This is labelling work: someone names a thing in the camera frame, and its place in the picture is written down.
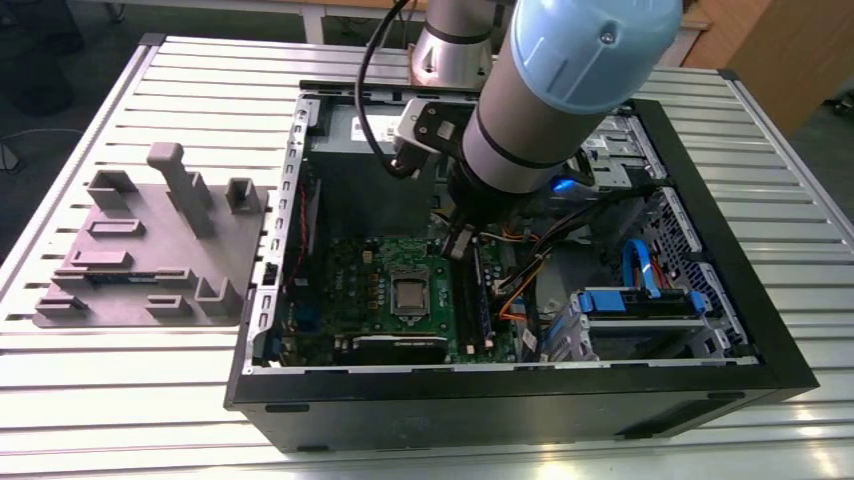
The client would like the black camera cable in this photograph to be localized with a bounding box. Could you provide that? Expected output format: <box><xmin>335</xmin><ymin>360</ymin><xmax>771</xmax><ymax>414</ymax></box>
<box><xmin>352</xmin><ymin>0</ymin><xmax>416</xmax><ymax>180</ymax></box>

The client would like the red SATA wire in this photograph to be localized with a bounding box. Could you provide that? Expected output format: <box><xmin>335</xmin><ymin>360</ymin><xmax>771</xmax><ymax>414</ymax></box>
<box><xmin>638</xmin><ymin>254</ymin><xmax>668</xmax><ymax>297</ymax></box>

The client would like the white desk frame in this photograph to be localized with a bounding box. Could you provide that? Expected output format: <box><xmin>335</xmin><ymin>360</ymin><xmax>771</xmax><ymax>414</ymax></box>
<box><xmin>299</xmin><ymin>0</ymin><xmax>428</xmax><ymax>49</ymax></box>

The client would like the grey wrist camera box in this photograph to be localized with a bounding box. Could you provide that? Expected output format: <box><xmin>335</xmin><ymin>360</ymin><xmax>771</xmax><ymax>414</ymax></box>
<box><xmin>547</xmin><ymin>149</ymin><xmax>603</xmax><ymax>196</ymax></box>

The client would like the silver CPU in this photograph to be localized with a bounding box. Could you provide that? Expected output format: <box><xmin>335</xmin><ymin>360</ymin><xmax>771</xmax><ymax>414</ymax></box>
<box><xmin>394</xmin><ymin>280</ymin><xmax>428</xmax><ymax>310</ymax></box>

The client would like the blue RAM stick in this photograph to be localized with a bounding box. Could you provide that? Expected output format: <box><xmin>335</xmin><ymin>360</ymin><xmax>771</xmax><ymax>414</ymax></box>
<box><xmin>474</xmin><ymin>242</ymin><xmax>500</xmax><ymax>352</ymax></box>

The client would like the blue SATA wire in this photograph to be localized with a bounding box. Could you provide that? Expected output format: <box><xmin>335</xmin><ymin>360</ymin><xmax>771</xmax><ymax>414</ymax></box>
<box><xmin>619</xmin><ymin>238</ymin><xmax>670</xmax><ymax>301</ymax></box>

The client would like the dark RAM stick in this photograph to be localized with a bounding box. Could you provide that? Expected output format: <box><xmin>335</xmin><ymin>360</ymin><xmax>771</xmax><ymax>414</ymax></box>
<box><xmin>84</xmin><ymin>272</ymin><xmax>163</xmax><ymax>287</ymax></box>

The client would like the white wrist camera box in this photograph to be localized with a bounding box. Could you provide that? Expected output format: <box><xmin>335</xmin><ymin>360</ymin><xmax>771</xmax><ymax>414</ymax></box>
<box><xmin>391</xmin><ymin>97</ymin><xmax>480</xmax><ymax>180</ymax></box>

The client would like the grey parts rack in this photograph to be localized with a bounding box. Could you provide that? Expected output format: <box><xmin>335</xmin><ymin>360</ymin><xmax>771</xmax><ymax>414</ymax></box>
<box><xmin>31</xmin><ymin>141</ymin><xmax>279</xmax><ymax>330</ymax></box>

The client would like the black PC case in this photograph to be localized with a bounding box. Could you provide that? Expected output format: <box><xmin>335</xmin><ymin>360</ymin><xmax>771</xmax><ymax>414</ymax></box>
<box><xmin>223</xmin><ymin>78</ymin><xmax>821</xmax><ymax>455</ymax></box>

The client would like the black graphics card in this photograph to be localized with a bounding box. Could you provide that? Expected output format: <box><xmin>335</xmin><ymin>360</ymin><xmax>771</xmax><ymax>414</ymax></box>
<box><xmin>331</xmin><ymin>330</ymin><xmax>452</xmax><ymax>366</ymax></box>

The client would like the hard disk in blue carrier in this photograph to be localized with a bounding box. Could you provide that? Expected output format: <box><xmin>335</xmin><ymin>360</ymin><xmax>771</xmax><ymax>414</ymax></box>
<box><xmin>574</xmin><ymin>287</ymin><xmax>708</xmax><ymax>321</ymax></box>

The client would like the wooden cabinet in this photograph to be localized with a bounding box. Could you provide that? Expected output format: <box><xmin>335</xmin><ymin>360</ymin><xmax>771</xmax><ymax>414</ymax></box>
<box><xmin>683</xmin><ymin>0</ymin><xmax>854</xmax><ymax>139</ymax></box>

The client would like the black RAM slot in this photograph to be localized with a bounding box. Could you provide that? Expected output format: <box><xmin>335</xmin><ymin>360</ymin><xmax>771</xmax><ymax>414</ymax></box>
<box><xmin>446</xmin><ymin>257</ymin><xmax>468</xmax><ymax>351</ymax></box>
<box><xmin>464</xmin><ymin>252</ymin><xmax>487</xmax><ymax>352</ymax></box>
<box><xmin>455</xmin><ymin>259</ymin><xmax>478</xmax><ymax>351</ymax></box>

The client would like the blue flat wire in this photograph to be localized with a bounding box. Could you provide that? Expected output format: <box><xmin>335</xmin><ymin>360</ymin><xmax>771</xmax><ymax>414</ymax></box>
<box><xmin>538</xmin><ymin>307</ymin><xmax>576</xmax><ymax>362</ymax></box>

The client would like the black wire bundle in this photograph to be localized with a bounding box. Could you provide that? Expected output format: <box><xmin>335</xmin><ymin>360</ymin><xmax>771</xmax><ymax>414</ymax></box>
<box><xmin>519</xmin><ymin>183</ymin><xmax>676</xmax><ymax>266</ymax></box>

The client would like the mixed colour wire bundle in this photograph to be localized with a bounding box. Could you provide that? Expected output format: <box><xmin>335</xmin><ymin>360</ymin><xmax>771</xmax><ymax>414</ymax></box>
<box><xmin>478</xmin><ymin>224</ymin><xmax>539</xmax><ymax>247</ymax></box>

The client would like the wooden desk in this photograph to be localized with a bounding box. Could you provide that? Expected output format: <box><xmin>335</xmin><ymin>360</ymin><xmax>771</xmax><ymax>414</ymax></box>
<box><xmin>656</xmin><ymin>7</ymin><xmax>716</xmax><ymax>69</ymax></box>

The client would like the green motherboard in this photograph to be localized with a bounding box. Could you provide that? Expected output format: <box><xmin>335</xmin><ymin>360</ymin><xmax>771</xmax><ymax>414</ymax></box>
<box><xmin>273</xmin><ymin>230</ymin><xmax>532</xmax><ymax>367</ymax></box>

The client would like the orange wire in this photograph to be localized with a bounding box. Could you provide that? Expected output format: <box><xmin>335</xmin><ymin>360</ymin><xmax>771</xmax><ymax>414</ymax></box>
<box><xmin>496</xmin><ymin>294</ymin><xmax>535</xmax><ymax>322</ymax></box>

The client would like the metal socket cover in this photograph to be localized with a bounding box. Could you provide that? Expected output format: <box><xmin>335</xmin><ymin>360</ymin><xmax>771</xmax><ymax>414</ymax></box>
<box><xmin>388</xmin><ymin>263</ymin><xmax>434</xmax><ymax>317</ymax></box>

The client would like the grey power supply unit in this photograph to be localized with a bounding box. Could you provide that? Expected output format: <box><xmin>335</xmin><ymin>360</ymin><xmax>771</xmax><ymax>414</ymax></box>
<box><xmin>304</xmin><ymin>103</ymin><xmax>455</xmax><ymax>237</ymax></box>

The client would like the metal drive cage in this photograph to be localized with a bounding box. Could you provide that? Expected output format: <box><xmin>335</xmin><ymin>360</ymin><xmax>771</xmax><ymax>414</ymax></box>
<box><xmin>572</xmin><ymin>107</ymin><xmax>670</xmax><ymax>217</ymax></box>

